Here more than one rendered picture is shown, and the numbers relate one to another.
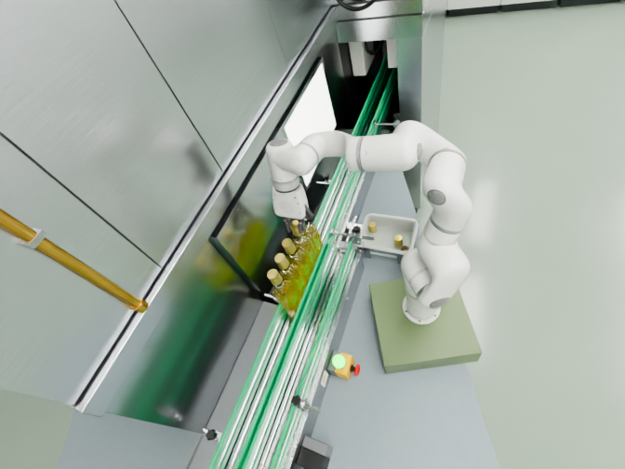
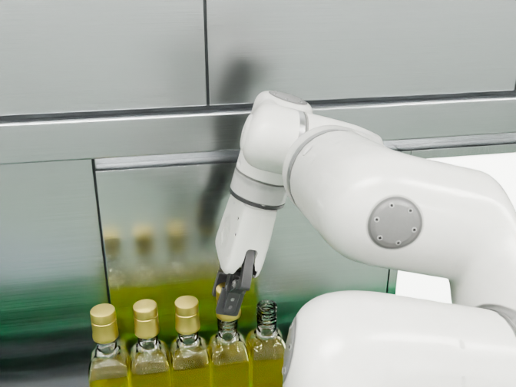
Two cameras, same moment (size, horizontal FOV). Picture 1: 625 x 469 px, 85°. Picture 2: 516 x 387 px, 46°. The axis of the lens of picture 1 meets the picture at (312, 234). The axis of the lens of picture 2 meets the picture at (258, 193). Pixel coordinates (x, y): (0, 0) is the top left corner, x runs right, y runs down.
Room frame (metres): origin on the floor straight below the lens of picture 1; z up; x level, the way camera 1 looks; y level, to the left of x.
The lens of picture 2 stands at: (0.20, -0.45, 1.64)
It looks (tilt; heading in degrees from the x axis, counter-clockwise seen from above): 24 degrees down; 40
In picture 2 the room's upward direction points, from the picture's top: straight up
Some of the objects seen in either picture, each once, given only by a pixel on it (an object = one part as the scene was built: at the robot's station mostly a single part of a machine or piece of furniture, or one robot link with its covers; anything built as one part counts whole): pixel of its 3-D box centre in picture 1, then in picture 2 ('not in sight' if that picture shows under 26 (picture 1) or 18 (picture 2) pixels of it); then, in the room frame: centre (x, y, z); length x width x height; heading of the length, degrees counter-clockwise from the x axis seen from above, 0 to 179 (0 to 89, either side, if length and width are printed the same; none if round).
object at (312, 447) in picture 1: (315, 455); not in sight; (0.15, 0.26, 0.79); 0.08 x 0.08 x 0.08; 51
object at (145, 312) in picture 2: (281, 261); (146, 318); (0.63, 0.12, 1.14); 0.04 x 0.04 x 0.04
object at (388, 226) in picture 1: (388, 237); not in sight; (0.78, -0.29, 0.80); 0.22 x 0.17 x 0.09; 51
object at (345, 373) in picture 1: (342, 365); not in sight; (0.37, 0.08, 0.79); 0.07 x 0.07 x 0.07; 51
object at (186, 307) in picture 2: (288, 246); (186, 314); (0.68, 0.08, 1.14); 0.04 x 0.04 x 0.04
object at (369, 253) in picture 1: (381, 238); not in sight; (0.79, -0.26, 0.79); 0.27 x 0.17 x 0.08; 51
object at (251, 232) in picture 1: (289, 166); (377, 243); (1.02, -0.02, 1.15); 0.90 x 0.03 x 0.34; 141
